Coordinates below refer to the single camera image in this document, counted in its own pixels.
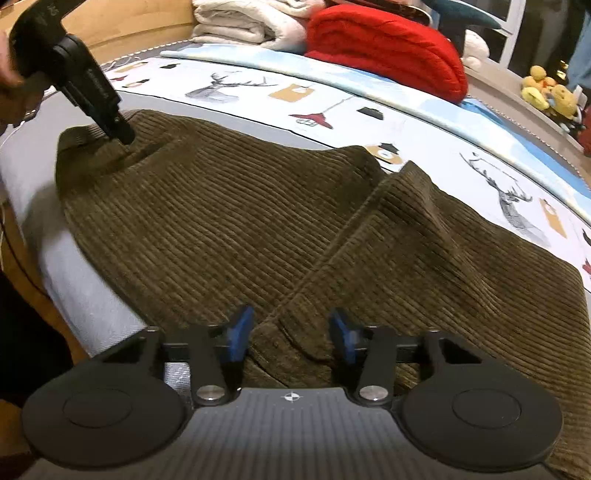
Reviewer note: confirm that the cream folded quilt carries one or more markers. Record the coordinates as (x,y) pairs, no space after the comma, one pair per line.
(231,21)

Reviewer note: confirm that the blue hanging cloth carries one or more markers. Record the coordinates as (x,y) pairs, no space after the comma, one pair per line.
(581,60)

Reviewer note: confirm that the yellow plush bear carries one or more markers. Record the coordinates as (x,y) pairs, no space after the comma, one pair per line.
(565,101)

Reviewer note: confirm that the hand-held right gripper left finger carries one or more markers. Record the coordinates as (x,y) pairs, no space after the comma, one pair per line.
(238,334)

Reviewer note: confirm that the light blue patterned blanket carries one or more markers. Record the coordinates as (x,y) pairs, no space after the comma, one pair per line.
(277,64)

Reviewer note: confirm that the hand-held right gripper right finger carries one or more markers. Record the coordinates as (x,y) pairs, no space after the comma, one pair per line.
(344,337)

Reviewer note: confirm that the white plush toy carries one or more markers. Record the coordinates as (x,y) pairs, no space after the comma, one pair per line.
(475,46)

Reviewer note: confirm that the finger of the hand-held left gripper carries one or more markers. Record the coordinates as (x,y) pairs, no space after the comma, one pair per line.
(94,90)

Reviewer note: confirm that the window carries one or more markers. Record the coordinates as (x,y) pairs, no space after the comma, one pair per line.
(531,27)

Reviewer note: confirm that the fluffy off-white folded blanket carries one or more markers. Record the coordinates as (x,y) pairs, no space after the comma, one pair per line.
(288,32)

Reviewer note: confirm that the red folded blanket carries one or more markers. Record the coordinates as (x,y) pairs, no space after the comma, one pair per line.
(388,50)

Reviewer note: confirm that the window sill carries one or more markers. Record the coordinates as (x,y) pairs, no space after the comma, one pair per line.
(503,81)

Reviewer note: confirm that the yellow plush duck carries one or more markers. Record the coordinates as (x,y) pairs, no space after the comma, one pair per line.
(538,87)

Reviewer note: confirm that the person's left hand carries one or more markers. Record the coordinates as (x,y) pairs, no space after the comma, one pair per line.
(8,83)

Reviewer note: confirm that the teal plush shark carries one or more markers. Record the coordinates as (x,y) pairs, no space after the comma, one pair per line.
(461,14)

